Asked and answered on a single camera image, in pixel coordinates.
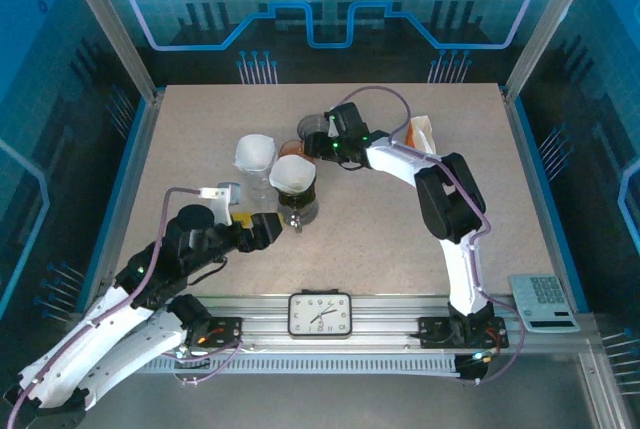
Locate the orange coffee filter box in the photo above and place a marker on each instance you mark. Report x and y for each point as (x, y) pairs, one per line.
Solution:
(425, 131)

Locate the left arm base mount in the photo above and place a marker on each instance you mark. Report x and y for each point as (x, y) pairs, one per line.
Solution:
(227, 331)

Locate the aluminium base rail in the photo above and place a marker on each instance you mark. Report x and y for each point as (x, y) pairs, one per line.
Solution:
(390, 321)

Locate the grey calculator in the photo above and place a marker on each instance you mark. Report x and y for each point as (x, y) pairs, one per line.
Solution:
(542, 299)

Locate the rectangular white clock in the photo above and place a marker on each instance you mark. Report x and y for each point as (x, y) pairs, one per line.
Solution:
(320, 316)

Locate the orange translucent cup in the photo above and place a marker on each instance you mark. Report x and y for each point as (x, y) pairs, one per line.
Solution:
(290, 148)

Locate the white paper filter stack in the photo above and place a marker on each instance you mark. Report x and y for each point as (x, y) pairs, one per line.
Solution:
(255, 151)

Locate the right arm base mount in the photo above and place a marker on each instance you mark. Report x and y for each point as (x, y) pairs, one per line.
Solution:
(432, 331)

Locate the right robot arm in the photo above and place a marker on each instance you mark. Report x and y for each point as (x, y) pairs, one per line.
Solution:
(462, 269)

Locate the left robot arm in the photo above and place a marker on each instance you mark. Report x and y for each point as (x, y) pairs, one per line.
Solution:
(65, 369)

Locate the grey translucent dripper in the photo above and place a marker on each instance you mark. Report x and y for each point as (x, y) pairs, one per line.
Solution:
(310, 125)

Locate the aluminium frame post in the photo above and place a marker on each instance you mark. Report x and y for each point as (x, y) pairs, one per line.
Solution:
(111, 24)
(550, 24)

